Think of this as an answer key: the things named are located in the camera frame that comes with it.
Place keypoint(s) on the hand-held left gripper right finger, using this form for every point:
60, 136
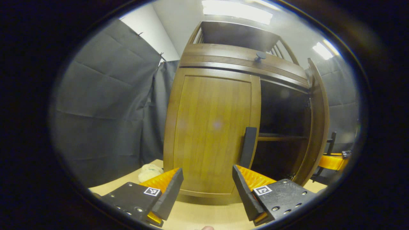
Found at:
246, 198

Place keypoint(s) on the small ceiling light panel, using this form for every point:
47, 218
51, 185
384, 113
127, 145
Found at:
324, 50

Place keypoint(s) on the large ceiling light panel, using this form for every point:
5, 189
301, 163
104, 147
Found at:
236, 11

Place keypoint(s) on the cream crumpled cloth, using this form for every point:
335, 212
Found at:
149, 172

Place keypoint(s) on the metal door hinge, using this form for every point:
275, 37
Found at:
309, 103

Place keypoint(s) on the wooden double-door shoe cabinet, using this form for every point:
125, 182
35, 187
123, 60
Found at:
220, 54

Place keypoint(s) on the round black knob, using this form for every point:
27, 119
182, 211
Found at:
260, 55

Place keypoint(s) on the black backdrop cloth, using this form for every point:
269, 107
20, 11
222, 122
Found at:
156, 121
105, 105
343, 95

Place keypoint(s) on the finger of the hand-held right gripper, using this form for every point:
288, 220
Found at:
347, 154

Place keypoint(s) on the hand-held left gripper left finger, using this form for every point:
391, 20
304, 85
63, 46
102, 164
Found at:
171, 195

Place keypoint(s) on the wooden shoe cabinet door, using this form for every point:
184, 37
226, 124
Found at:
319, 121
207, 127

